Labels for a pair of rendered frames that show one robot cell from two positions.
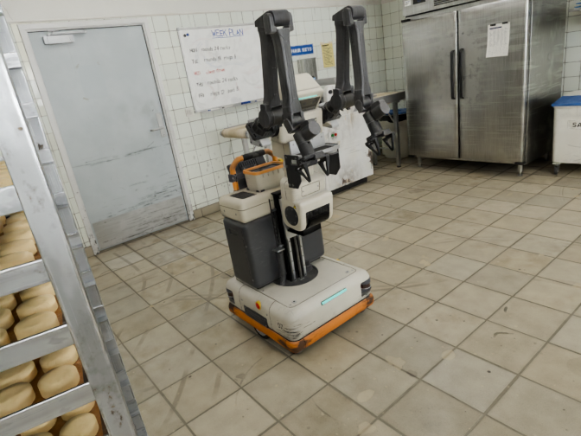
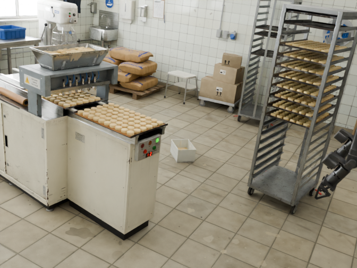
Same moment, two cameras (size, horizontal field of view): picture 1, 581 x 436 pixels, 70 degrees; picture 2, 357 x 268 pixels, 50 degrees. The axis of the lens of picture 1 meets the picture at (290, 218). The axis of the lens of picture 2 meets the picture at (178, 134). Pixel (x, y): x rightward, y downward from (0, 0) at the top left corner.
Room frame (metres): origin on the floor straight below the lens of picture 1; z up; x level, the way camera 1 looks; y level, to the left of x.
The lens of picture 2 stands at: (3.07, -1.91, 1.92)
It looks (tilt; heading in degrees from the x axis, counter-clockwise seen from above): 22 degrees down; 153
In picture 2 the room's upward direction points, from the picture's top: 7 degrees clockwise
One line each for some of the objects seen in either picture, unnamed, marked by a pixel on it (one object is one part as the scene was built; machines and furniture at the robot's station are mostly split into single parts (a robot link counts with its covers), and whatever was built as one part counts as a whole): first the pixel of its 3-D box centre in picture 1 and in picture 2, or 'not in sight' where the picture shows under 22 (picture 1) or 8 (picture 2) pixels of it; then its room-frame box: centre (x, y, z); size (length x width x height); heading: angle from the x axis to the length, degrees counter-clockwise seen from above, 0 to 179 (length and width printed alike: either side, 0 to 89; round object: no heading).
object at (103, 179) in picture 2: not in sight; (111, 169); (0.41, -1.11, 0.45); 0.70 x 0.34 x 0.90; 27
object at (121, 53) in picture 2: not in sight; (129, 54); (-3.26, 0.24, 0.62); 0.72 x 0.42 x 0.17; 42
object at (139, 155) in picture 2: not in sight; (147, 147); (0.73, -0.94, 0.77); 0.24 x 0.04 x 0.14; 117
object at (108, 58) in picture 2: not in sight; (115, 59); (-3.51, 0.05, 0.47); 0.72 x 0.42 x 0.17; 126
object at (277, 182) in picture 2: not in sight; (302, 108); (0.52, 0.65, 0.93); 0.64 x 0.51 x 1.78; 116
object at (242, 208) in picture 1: (277, 223); not in sight; (2.29, 0.08, 0.59); 0.55 x 0.34 x 0.83; 126
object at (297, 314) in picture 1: (297, 291); not in sight; (2.22, 0.03, 0.16); 0.67 x 0.64 x 0.25; 36
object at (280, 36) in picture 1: (286, 73); not in sight; (1.72, -0.07, 1.40); 0.11 x 0.06 x 0.43; 127
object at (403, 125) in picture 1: (398, 132); not in sight; (6.05, -1.74, 0.33); 0.54 x 0.53 x 0.66; 36
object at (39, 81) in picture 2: not in sight; (71, 86); (-0.04, -1.34, 1.01); 0.72 x 0.33 x 0.34; 117
